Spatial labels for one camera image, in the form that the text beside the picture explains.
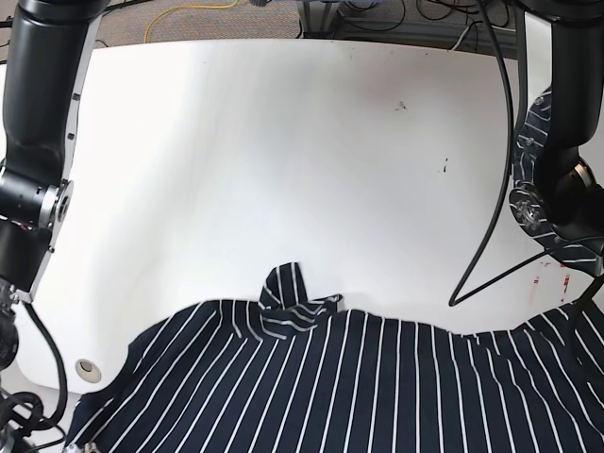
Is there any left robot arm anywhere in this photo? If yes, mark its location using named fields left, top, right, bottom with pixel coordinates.
left=509, top=1, right=603, bottom=277

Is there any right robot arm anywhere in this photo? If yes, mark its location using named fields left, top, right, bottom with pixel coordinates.
left=1, top=1, right=108, bottom=368

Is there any red tape rectangle marking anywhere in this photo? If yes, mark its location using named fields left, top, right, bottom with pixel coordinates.
left=528, top=259, right=571, bottom=306

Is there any navy white striped T-shirt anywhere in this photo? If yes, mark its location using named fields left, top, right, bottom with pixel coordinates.
left=66, top=263, right=603, bottom=452

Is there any left table cable grommet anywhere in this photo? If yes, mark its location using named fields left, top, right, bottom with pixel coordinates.
left=75, top=359, right=102, bottom=384

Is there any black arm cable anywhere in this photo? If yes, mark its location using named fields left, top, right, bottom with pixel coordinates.
left=448, top=0, right=604, bottom=308
left=0, top=301, right=70, bottom=453

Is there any white cable on floor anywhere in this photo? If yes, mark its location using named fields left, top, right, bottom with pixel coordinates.
left=450, top=23, right=473, bottom=52

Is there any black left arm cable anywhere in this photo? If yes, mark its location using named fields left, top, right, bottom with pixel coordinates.
left=448, top=0, right=604, bottom=308

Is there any yellow cable on floor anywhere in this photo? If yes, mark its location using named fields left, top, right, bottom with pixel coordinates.
left=143, top=0, right=237, bottom=44

